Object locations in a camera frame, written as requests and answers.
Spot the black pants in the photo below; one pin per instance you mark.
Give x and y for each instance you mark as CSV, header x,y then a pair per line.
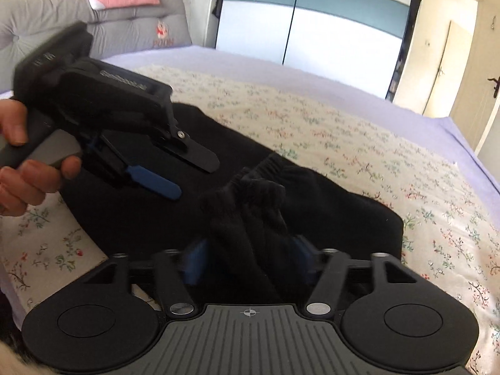
x,y
247,213

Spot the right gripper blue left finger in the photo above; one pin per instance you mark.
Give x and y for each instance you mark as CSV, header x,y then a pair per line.
x,y
185,265

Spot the lavender bed sheet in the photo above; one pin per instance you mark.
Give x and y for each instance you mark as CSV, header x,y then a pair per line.
x,y
239,68

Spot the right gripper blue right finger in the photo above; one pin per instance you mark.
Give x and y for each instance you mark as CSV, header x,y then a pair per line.
x,y
314,265

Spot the person's left hand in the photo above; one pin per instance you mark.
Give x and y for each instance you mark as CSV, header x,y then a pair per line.
x,y
30,182

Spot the cream door with handle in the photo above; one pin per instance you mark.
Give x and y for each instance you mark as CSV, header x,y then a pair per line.
x,y
477,101

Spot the fluffy grey sleeve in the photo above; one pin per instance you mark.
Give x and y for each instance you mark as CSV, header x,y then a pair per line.
x,y
13,364

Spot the white and teal wardrobe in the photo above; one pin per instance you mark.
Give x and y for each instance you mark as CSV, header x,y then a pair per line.
x,y
355,42

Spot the floral bed cover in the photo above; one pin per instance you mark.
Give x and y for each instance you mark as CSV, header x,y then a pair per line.
x,y
419,167

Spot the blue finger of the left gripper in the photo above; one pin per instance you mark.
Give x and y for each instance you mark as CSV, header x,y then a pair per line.
x,y
193,153
103,149

